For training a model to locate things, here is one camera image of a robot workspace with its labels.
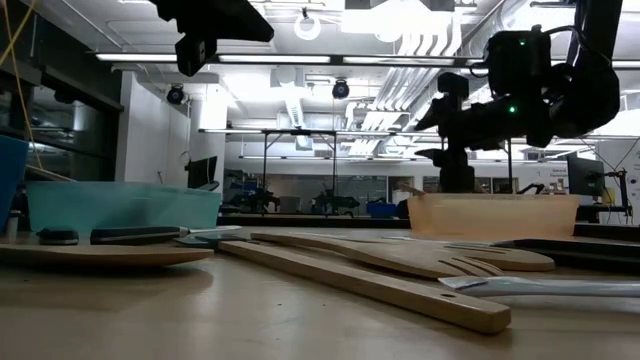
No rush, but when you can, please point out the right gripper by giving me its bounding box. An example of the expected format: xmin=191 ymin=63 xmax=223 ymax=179
xmin=414 ymin=72 xmax=506 ymax=194

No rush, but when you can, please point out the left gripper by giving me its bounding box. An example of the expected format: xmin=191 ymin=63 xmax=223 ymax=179
xmin=149 ymin=0 xmax=275 ymax=42

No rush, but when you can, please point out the wooden turner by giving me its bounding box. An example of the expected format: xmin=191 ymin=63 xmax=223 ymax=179
xmin=397 ymin=181 xmax=427 ymax=198

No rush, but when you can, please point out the wooden forked spatula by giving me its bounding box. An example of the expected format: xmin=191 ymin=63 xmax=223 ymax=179
xmin=249 ymin=229 xmax=507 ymax=280

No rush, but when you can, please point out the wooden slotted spatula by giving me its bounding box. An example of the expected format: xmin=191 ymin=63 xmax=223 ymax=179
xmin=309 ymin=233 xmax=556 ymax=273

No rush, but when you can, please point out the grey spatula with wooden handle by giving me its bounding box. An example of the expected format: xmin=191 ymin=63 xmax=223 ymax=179
xmin=174 ymin=232 xmax=512 ymax=335

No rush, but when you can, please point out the wooden spoon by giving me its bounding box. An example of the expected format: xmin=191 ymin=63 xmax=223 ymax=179
xmin=0 ymin=241 xmax=215 ymax=270

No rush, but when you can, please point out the overhead LED light bar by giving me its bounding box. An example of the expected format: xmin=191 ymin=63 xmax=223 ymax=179
xmin=94 ymin=52 xmax=640 ymax=71

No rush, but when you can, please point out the background blue bin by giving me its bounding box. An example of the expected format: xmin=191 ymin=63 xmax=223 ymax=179
xmin=365 ymin=200 xmax=399 ymax=218

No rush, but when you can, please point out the orange translucent plastic bin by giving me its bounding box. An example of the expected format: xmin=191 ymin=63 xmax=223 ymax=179
xmin=407 ymin=193 xmax=581 ymax=239

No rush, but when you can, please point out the black desk monitor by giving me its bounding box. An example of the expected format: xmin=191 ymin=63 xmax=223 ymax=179
xmin=566 ymin=151 xmax=606 ymax=198

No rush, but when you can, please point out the green translucent plastic bin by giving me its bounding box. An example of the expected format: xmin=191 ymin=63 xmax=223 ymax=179
xmin=25 ymin=180 xmax=223 ymax=235

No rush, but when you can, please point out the dark blue plastic bin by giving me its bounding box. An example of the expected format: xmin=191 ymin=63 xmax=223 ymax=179
xmin=0 ymin=134 xmax=30 ymax=231

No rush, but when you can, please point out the white bottle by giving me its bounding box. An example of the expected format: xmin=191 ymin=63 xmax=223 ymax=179
xmin=3 ymin=209 xmax=21 ymax=242

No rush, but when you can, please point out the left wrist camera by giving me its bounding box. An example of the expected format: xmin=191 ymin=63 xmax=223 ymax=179
xmin=174 ymin=33 xmax=219 ymax=77

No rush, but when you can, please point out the black ceiling camera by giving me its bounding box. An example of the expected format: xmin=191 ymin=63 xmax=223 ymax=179
xmin=331 ymin=77 xmax=351 ymax=101
xmin=166 ymin=83 xmax=187 ymax=106

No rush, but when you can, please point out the white hanging ring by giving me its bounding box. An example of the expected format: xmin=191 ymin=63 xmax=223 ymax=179
xmin=293 ymin=10 xmax=323 ymax=42

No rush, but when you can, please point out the black metal table frame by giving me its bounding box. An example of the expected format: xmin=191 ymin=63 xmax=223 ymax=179
xmin=214 ymin=213 xmax=640 ymax=240

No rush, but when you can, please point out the black wall monitor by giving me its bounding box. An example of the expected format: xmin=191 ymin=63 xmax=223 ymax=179
xmin=185 ymin=155 xmax=219 ymax=192

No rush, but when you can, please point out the yellow hanging cable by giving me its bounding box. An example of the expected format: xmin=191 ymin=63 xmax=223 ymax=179
xmin=0 ymin=0 xmax=50 ymax=174

